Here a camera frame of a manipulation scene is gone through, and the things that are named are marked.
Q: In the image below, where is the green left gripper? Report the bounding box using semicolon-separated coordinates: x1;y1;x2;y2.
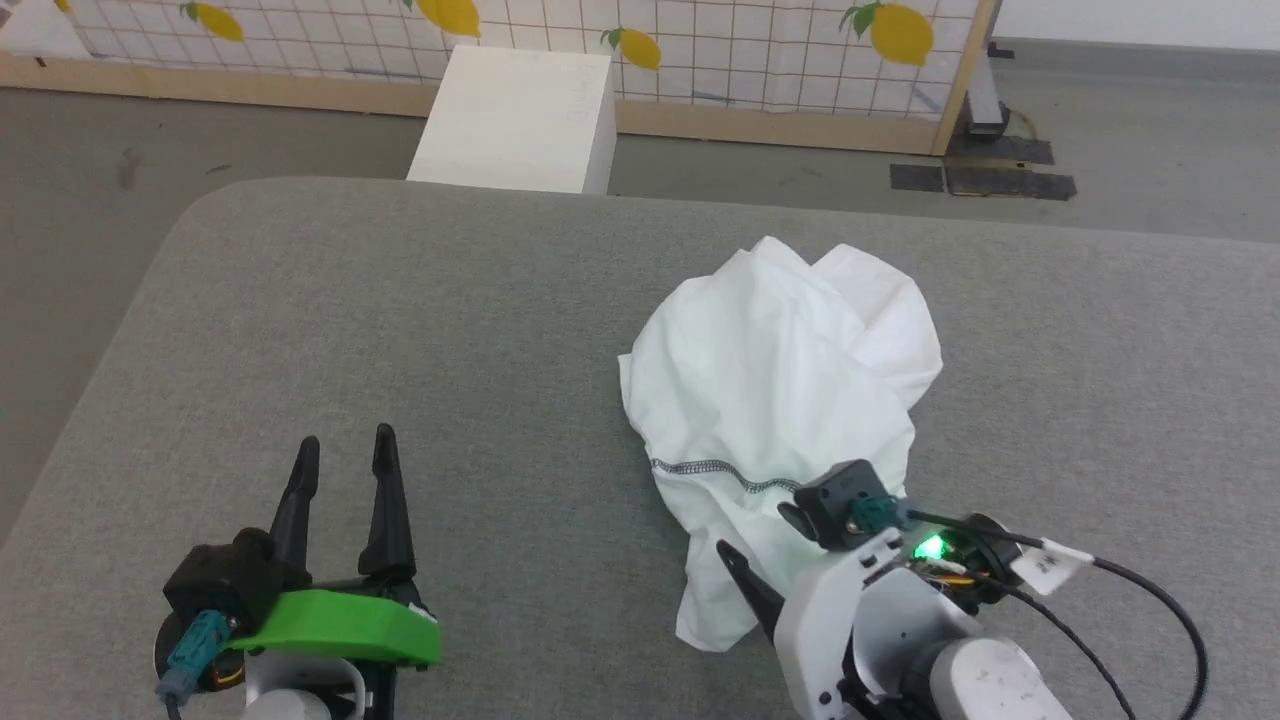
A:
225;423;444;671

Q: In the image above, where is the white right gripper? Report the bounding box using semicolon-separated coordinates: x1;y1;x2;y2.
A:
716;530;966;720

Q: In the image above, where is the white t-shirt with grey stitching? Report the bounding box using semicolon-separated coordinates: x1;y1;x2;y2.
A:
618;236;944;653

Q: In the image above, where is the grey fabric sofa seat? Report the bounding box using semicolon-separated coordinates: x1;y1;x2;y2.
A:
0;178;1280;720

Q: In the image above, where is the long black floor mat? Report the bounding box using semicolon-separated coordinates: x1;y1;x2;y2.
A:
944;164;1078;202

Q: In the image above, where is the lemon print partition panel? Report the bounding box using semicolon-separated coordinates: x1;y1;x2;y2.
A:
0;0;1001;157

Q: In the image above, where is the white object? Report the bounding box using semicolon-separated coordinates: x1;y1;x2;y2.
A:
0;0;93;59

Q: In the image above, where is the white cable label tag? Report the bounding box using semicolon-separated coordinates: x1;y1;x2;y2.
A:
1009;539;1094;599

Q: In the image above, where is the thin black cable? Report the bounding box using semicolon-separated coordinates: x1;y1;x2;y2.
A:
950;570;1136;720

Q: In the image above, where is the thick black cable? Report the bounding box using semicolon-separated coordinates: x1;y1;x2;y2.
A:
890;505;1211;720

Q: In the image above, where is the white box pedestal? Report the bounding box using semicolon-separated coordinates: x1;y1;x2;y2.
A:
406;44;618;195

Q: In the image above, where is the grey metal post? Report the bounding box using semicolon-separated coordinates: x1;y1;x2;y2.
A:
964;42;1012;138

